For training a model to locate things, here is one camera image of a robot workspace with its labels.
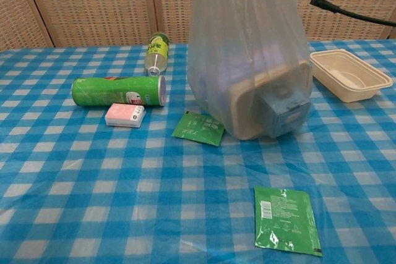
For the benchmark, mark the translucent plastic bag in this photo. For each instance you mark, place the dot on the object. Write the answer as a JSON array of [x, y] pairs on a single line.
[[216, 29]]

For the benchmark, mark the beige lunch box in bag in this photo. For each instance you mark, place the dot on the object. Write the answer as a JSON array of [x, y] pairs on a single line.
[[247, 106]]

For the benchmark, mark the blue white checkered tablecloth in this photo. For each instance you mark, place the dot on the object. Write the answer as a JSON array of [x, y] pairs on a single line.
[[123, 183]]

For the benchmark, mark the green tea sachet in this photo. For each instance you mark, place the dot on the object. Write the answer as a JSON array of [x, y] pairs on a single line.
[[198, 128]]

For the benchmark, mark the pink tissue pack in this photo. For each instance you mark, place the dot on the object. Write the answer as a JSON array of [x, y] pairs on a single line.
[[125, 115]]

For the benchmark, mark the plastic drink bottle yellow-green label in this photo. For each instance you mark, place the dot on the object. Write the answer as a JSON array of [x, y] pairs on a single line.
[[157, 50]]

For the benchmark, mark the green chips can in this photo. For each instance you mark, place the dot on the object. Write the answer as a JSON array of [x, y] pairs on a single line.
[[117, 91]]

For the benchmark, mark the blue carton box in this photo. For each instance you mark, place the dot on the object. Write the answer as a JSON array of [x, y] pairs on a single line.
[[287, 115]]

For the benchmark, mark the green sachet with barcode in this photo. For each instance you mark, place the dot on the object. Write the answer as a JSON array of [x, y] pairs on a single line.
[[286, 220]]

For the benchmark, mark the woven folding screen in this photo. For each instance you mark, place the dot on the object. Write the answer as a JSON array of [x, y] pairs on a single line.
[[92, 4]]

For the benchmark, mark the beige empty food container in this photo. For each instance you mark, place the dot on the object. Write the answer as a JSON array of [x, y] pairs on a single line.
[[349, 75]]

